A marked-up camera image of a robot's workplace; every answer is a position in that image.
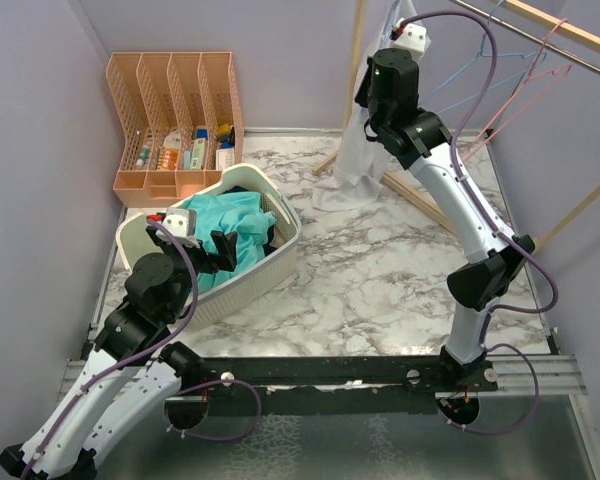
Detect orange file organizer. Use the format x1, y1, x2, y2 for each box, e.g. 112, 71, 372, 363
106, 51, 245, 208

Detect blue wire hanger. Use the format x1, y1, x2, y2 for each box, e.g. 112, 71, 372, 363
421, 1, 544, 128

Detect white t shirt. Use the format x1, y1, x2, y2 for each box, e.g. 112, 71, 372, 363
313, 1, 417, 212

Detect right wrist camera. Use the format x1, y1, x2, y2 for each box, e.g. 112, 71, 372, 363
390, 21, 429, 61

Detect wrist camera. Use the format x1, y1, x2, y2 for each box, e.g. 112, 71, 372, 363
147, 207, 200, 247
390, 21, 429, 61

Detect items in organizer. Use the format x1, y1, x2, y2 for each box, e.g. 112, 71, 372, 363
133, 124, 236, 171

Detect pink wire hanger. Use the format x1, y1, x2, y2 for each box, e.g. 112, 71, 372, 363
461, 18, 572, 162

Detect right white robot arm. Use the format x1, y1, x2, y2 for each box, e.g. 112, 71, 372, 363
355, 48, 535, 391

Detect metal hanging rod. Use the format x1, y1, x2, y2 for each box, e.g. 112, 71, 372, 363
452, 0, 600, 76

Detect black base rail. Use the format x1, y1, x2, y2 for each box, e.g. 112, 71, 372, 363
159, 342, 497, 417

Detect wooden clothes rack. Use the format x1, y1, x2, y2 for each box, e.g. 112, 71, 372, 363
312, 0, 600, 251

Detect navy blue t shirt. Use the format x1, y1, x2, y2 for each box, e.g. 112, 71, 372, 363
225, 186, 276, 256

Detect cream laundry basket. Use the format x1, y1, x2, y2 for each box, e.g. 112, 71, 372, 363
115, 163, 302, 331

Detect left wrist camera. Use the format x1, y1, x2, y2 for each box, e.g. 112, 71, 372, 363
147, 207, 200, 247

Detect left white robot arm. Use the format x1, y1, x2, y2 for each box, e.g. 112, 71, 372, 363
0, 222, 237, 479

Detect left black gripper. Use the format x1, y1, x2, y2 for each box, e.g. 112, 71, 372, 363
150, 227, 237, 320

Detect teal green t shirt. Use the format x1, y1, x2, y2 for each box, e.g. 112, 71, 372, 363
182, 191, 276, 293

